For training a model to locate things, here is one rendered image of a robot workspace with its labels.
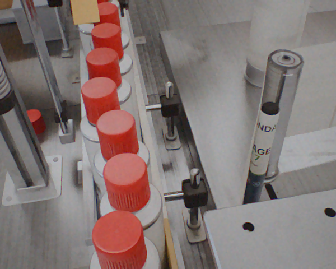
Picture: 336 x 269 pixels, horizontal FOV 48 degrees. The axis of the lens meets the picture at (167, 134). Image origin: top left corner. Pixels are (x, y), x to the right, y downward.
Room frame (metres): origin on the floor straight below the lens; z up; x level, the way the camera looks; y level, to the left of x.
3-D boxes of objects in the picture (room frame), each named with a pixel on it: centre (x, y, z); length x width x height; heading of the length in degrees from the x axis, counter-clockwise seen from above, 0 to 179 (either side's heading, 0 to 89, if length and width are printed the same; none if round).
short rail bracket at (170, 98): (0.46, -0.01, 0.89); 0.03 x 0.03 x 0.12; 8
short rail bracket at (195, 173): (0.29, -0.01, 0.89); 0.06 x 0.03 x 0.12; 98
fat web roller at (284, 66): (0.34, -0.13, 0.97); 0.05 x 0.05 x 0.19
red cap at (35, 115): (0.50, 0.24, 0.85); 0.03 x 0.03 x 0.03
